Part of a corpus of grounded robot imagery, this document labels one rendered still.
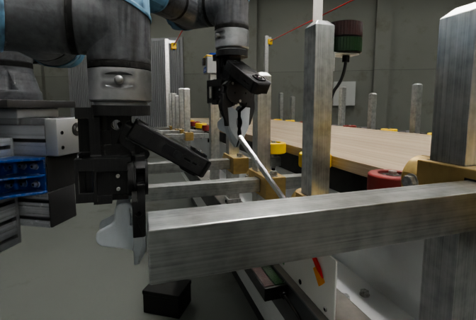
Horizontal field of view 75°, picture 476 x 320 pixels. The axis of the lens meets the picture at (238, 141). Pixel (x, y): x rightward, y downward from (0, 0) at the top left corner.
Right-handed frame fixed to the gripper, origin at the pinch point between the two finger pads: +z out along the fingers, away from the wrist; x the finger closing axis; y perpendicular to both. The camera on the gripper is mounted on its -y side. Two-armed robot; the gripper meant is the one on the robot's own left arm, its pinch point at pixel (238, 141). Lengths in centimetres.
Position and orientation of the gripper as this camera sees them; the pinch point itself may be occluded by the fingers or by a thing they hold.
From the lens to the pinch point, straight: 69.1
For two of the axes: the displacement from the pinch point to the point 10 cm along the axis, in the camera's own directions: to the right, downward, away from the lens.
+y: -6.1, -0.9, 7.9
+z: 0.0, 9.9, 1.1
